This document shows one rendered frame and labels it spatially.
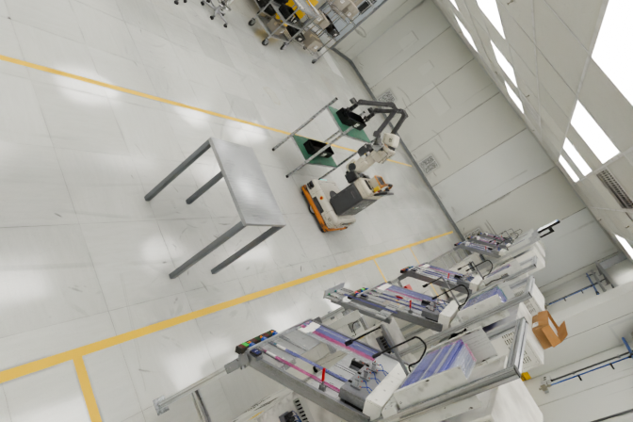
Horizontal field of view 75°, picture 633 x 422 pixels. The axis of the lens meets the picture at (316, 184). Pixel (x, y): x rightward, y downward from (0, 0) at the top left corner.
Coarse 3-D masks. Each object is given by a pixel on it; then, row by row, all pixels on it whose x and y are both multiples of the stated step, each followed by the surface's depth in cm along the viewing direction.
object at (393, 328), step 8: (392, 320) 393; (392, 328) 385; (368, 336) 343; (376, 336) 353; (392, 336) 375; (400, 336) 388; (368, 344) 337; (376, 344) 346; (336, 352) 350; (320, 360) 357; (328, 360) 353; (336, 360) 350; (408, 360) 374; (328, 368) 353
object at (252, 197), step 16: (208, 144) 292; (224, 144) 300; (192, 160) 300; (224, 160) 288; (240, 160) 305; (256, 160) 323; (176, 176) 310; (224, 176) 280; (240, 176) 292; (256, 176) 310; (240, 192) 281; (256, 192) 297; (240, 208) 271; (256, 208) 286; (272, 208) 302; (240, 224) 269; (256, 224) 277; (272, 224) 291; (224, 240) 277; (256, 240) 313; (192, 256) 288; (240, 256) 324; (176, 272) 295
